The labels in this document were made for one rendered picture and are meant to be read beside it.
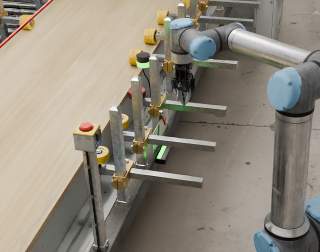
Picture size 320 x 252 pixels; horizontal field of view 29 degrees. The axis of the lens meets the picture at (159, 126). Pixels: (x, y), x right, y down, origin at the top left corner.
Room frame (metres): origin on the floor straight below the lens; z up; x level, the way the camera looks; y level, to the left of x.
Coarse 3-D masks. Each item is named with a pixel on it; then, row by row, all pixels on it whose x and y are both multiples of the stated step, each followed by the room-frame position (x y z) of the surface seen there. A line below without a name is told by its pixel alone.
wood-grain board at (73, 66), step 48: (96, 0) 3.64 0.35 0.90; (144, 0) 3.60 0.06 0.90; (0, 48) 3.02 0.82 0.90; (48, 48) 2.99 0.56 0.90; (96, 48) 2.96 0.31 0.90; (144, 48) 2.93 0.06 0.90; (0, 96) 2.50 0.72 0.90; (48, 96) 2.48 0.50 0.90; (96, 96) 2.46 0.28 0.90; (0, 144) 2.11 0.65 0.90; (48, 144) 2.09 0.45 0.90; (0, 192) 1.79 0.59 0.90; (48, 192) 1.78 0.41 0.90; (0, 240) 1.54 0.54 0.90
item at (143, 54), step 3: (138, 54) 2.44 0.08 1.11; (141, 54) 2.44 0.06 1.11; (144, 54) 2.44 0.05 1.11; (147, 54) 2.44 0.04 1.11; (141, 57) 2.41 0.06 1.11; (144, 57) 2.41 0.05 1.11; (144, 72) 2.44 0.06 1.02; (147, 78) 2.43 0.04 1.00; (150, 90) 2.43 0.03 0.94; (150, 93) 2.43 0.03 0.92; (150, 96) 2.43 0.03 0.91
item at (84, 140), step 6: (78, 126) 1.71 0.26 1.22; (96, 126) 1.70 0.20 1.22; (78, 132) 1.67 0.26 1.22; (84, 132) 1.67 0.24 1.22; (90, 132) 1.67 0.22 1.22; (78, 138) 1.67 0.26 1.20; (84, 138) 1.67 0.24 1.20; (90, 138) 1.66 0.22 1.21; (78, 144) 1.67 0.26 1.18; (84, 144) 1.67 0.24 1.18; (90, 144) 1.66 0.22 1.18; (84, 150) 1.67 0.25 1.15; (90, 150) 1.66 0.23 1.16
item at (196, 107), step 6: (144, 102) 2.47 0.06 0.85; (150, 102) 2.46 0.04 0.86; (168, 102) 2.44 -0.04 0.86; (174, 102) 2.44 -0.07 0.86; (180, 102) 2.44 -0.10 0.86; (168, 108) 2.44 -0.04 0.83; (174, 108) 2.43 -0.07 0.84; (180, 108) 2.42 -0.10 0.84; (186, 108) 2.41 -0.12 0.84; (192, 108) 2.40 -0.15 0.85; (198, 108) 2.39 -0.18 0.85; (204, 108) 2.39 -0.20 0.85; (210, 108) 2.38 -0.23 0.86; (216, 108) 2.37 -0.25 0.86; (222, 108) 2.37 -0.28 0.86; (222, 114) 2.36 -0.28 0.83
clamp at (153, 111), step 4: (164, 96) 2.48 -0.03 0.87; (160, 104) 2.41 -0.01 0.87; (152, 108) 2.38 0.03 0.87; (156, 108) 2.38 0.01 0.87; (160, 108) 2.40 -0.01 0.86; (148, 112) 2.39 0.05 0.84; (152, 112) 2.38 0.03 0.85; (156, 112) 2.38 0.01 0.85; (152, 116) 2.39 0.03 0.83; (156, 116) 2.38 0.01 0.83
